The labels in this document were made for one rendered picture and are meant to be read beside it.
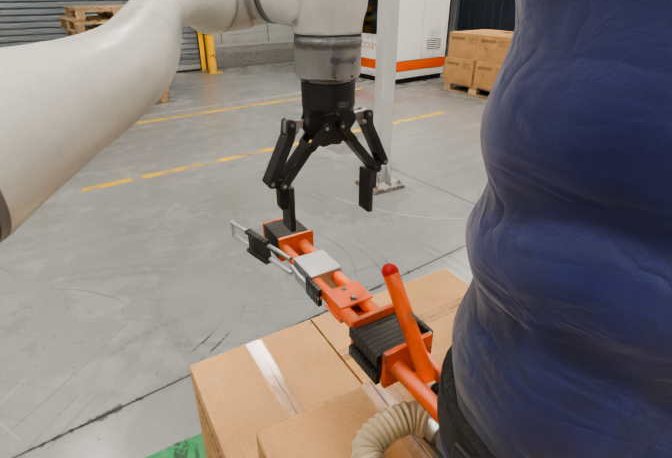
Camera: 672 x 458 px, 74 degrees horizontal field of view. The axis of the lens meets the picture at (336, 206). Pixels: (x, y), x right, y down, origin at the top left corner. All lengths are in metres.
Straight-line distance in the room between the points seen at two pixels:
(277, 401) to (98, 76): 1.10
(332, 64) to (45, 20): 8.91
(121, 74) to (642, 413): 0.37
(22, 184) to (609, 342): 0.32
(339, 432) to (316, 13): 0.58
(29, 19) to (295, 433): 8.97
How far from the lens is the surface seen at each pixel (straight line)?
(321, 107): 0.61
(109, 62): 0.32
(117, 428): 2.11
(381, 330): 0.66
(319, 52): 0.59
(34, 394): 2.40
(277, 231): 0.89
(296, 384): 1.34
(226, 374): 1.40
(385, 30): 3.54
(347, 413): 0.76
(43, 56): 0.30
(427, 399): 0.60
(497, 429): 0.38
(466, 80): 7.64
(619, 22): 0.25
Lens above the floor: 1.53
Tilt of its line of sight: 26 degrees down
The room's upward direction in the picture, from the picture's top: straight up
